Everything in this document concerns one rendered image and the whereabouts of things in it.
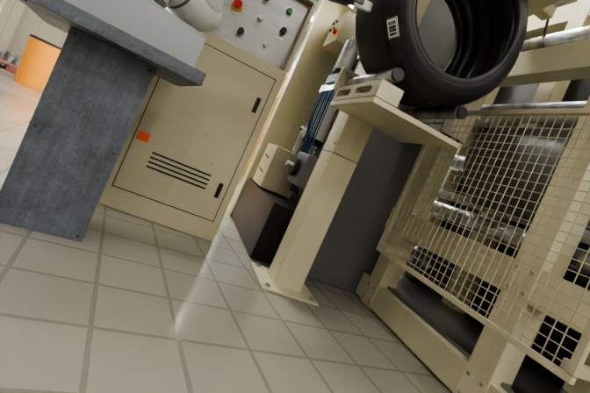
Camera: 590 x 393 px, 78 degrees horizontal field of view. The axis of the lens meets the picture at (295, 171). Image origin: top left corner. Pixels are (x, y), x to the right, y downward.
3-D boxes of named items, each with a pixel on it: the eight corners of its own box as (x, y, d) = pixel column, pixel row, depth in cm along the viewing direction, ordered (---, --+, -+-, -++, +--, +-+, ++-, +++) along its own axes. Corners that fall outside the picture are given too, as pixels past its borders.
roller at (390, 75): (351, 75, 148) (358, 84, 149) (343, 83, 147) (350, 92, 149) (399, 64, 115) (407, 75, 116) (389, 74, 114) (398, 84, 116)
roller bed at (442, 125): (413, 128, 177) (438, 72, 176) (435, 140, 181) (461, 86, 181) (440, 130, 158) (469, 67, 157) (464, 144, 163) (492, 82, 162)
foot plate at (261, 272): (249, 263, 170) (251, 259, 170) (299, 280, 179) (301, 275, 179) (261, 289, 145) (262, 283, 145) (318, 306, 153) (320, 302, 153)
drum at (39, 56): (42, 92, 514) (61, 47, 513) (6, 78, 494) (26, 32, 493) (47, 92, 552) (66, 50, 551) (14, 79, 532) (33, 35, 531)
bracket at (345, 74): (332, 89, 149) (341, 67, 149) (406, 129, 161) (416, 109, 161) (334, 88, 146) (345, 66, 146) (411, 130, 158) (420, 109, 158)
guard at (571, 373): (375, 249, 169) (437, 110, 167) (378, 250, 169) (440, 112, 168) (569, 384, 83) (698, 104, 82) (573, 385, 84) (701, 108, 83)
